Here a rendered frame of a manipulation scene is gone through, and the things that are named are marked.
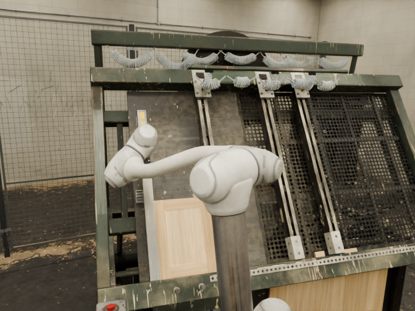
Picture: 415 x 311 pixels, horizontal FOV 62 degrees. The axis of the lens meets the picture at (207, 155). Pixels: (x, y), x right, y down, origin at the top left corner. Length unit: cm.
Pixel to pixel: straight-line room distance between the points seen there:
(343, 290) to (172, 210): 133
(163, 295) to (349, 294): 137
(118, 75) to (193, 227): 97
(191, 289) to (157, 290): 17
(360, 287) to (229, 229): 182
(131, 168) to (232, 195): 54
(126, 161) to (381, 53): 680
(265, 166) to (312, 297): 157
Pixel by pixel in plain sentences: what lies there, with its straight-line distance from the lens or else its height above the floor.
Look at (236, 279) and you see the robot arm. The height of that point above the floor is 132.
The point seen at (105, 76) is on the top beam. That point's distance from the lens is 210.
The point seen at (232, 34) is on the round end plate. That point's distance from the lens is 280.
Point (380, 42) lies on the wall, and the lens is 780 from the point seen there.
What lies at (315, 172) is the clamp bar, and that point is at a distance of 222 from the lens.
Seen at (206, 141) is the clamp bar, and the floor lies 153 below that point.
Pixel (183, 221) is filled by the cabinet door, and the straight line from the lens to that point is 190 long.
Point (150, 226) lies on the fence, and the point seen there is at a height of 113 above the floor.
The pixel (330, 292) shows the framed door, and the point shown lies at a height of 51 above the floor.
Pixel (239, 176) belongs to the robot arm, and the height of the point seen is 162.
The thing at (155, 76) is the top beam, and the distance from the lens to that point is 212.
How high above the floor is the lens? 188
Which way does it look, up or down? 12 degrees down
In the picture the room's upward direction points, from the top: 1 degrees clockwise
